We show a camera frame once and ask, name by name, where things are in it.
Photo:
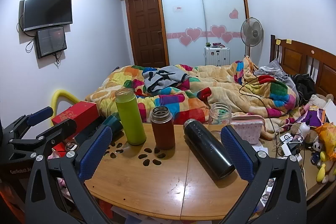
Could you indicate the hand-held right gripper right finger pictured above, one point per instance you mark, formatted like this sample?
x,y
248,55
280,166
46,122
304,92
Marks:
x,y
236,153

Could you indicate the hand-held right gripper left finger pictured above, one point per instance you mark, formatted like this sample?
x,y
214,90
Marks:
x,y
94,153

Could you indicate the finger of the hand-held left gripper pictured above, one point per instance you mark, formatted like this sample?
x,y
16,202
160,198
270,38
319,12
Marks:
x,y
61,129
39,114

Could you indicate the black thermos cup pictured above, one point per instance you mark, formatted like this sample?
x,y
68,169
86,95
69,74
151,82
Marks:
x,y
207,148

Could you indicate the teal cup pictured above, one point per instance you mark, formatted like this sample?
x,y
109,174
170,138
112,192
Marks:
x,y
114,123

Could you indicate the brown thermos cup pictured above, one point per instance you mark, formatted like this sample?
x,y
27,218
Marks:
x,y
164,132

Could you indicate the red cardboard box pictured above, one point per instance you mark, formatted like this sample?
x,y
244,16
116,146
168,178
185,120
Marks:
x,y
76,113

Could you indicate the pink pouch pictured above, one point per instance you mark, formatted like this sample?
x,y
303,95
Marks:
x,y
248,129

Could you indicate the yellow foam tube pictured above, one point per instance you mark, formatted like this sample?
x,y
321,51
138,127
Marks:
x,y
61,95

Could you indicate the clear glass jar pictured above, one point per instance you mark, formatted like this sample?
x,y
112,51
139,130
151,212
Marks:
x,y
220,113

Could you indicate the green bottle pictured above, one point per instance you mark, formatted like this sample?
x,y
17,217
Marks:
x,y
131,119

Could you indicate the white power strip with chargers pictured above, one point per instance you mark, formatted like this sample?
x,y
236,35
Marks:
x,y
288,142

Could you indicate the colourful checked blanket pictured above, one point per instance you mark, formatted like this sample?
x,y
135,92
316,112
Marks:
x,y
225,87

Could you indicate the small white bottle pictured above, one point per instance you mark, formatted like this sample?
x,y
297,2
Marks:
x,y
305,128

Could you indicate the purple doll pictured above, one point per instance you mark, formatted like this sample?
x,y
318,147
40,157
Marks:
x,y
313,116

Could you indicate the grey plaid pillow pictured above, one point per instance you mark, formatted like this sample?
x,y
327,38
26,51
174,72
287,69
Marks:
x,y
275,71

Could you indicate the yellow plush toy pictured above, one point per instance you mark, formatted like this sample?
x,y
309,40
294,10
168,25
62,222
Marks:
x,y
325,169

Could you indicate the orange snack bag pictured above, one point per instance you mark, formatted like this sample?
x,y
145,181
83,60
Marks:
x,y
326,136

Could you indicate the black clothing heap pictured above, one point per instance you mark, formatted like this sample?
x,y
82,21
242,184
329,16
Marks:
x,y
305,86

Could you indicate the white suitcase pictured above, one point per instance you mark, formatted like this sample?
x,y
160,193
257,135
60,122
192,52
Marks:
x,y
217,56

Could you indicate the beige plush bear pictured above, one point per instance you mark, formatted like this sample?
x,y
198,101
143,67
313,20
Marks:
x,y
320,100

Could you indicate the grey and black garment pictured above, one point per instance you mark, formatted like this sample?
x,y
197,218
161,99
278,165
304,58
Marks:
x,y
162,77

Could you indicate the wooden bed headboard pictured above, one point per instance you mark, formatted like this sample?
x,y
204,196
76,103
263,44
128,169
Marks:
x,y
296,56

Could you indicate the standing fan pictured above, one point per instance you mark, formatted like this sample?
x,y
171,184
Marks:
x,y
252,31

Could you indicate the brown wooden door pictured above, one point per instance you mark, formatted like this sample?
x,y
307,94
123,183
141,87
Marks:
x,y
145,29

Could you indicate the wardrobe with heart stickers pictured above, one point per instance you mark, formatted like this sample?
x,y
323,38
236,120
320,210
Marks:
x,y
183,3

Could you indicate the small wall monitor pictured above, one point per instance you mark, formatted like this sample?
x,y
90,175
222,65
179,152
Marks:
x,y
51,41

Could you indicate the wall television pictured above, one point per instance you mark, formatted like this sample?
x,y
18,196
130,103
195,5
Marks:
x,y
47,11

